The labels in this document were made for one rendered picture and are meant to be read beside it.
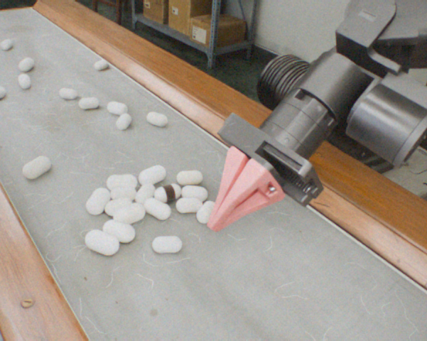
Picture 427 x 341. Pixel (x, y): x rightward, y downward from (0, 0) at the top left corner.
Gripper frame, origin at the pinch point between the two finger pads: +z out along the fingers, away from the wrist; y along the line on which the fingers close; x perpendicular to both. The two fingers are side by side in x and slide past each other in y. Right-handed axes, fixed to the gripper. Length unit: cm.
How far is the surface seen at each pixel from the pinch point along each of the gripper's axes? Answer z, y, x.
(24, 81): 5, -50, 2
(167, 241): 5.1, -3.6, 1.1
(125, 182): 4.2, -14.5, 1.9
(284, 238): -3.2, 2.6, 10.0
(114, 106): -1.9, -32.9, 7.3
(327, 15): -136, -123, 154
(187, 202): 1.0, -7.2, 4.6
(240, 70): -82, -166, 174
